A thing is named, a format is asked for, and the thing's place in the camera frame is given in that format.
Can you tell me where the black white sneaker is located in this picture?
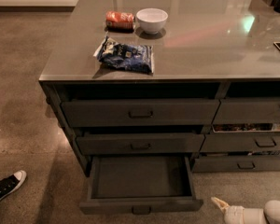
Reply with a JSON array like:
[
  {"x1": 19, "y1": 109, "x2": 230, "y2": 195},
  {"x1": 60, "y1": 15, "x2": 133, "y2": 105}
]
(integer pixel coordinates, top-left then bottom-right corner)
[{"x1": 0, "y1": 170, "x2": 27, "y2": 202}]

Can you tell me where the grey drawer cabinet counter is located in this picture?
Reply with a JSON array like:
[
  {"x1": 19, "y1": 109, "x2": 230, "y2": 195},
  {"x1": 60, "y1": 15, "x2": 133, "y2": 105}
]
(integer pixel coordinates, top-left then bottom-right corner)
[{"x1": 39, "y1": 0, "x2": 280, "y2": 171}]

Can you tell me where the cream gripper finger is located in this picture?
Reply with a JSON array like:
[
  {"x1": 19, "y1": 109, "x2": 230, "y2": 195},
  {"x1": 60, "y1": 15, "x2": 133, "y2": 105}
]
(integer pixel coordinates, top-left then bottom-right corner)
[{"x1": 211, "y1": 197, "x2": 230, "y2": 214}]

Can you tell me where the white ceramic bowl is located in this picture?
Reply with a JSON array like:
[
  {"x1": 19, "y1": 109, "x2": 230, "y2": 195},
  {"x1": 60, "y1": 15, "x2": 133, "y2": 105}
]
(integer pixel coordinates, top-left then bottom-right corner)
[{"x1": 136, "y1": 8, "x2": 168, "y2": 35}]

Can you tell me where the blue chip bag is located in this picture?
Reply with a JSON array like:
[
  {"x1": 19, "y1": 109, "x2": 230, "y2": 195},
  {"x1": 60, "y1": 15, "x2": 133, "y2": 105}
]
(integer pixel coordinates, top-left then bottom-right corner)
[{"x1": 93, "y1": 36, "x2": 154, "y2": 74}]

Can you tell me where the grey drawer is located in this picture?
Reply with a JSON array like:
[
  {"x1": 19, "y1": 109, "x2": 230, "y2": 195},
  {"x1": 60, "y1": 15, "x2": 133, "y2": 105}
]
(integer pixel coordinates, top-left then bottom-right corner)
[
  {"x1": 61, "y1": 99, "x2": 219, "y2": 127},
  {"x1": 201, "y1": 123, "x2": 280, "y2": 153},
  {"x1": 80, "y1": 155, "x2": 203, "y2": 215},
  {"x1": 76, "y1": 133, "x2": 204, "y2": 155},
  {"x1": 213, "y1": 98, "x2": 280, "y2": 124},
  {"x1": 190, "y1": 152, "x2": 280, "y2": 173}
]

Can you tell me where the orange soda can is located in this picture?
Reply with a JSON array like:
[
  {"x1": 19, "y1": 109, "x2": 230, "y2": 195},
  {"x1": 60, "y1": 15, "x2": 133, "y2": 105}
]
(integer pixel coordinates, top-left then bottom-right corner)
[{"x1": 105, "y1": 11, "x2": 134, "y2": 30}]

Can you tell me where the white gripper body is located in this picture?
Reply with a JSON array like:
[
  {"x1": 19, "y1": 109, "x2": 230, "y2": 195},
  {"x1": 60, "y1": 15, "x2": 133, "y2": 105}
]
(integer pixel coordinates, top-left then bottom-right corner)
[{"x1": 224, "y1": 205, "x2": 267, "y2": 224}]

